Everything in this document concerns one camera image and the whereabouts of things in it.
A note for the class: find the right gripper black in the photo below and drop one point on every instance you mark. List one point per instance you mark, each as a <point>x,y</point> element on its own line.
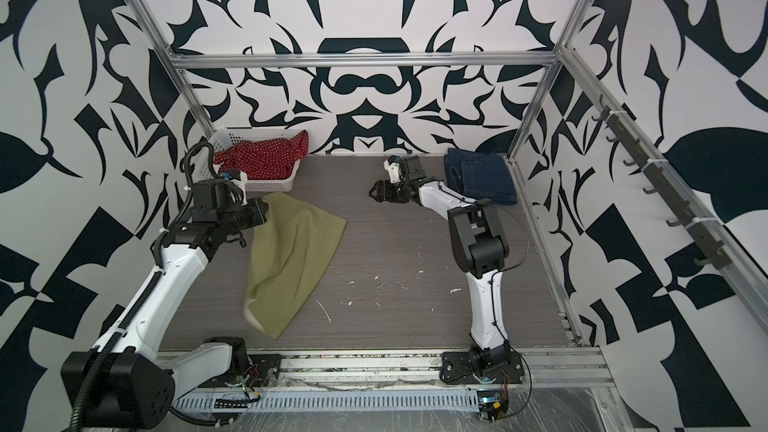
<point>384,188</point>

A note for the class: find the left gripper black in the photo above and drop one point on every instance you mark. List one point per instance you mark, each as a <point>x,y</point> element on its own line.
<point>256,206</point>

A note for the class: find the olive green skirt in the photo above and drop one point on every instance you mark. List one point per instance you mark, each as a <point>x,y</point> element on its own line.
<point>289,255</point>

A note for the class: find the blue denim skirt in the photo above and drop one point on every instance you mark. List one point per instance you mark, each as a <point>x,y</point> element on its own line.
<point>479,176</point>

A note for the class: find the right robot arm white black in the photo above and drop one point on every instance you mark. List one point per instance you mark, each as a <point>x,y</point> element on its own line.
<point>478,245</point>

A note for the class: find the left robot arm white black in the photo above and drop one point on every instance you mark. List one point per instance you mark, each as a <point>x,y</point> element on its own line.
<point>119,382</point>

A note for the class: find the red polka dot skirt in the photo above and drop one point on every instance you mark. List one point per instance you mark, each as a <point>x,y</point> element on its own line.
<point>272,159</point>

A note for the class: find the small circuit board right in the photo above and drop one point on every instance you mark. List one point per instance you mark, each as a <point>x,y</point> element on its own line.
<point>492,404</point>

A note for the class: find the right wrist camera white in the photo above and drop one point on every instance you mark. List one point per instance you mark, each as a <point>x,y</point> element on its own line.
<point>392,166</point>

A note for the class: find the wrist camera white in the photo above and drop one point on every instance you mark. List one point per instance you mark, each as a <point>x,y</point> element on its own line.
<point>236,182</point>
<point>392,166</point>

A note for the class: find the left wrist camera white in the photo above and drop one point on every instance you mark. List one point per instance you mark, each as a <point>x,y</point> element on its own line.
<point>236,182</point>

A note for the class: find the aluminium frame crossbar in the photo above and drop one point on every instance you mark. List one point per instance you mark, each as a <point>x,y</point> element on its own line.
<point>189,62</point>

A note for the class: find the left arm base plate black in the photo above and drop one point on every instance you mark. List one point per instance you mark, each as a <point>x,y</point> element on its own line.
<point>260,370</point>

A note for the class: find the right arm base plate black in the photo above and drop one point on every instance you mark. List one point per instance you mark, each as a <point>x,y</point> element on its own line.
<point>473,367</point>

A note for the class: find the white slotted cable duct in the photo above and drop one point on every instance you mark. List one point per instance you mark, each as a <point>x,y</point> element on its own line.
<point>464,401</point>

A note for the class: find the aluminium front rail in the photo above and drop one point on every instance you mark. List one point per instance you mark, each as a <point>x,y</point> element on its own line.
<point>364,370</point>

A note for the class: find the grey wall hook rail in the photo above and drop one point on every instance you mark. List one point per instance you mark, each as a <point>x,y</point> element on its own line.
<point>647,160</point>

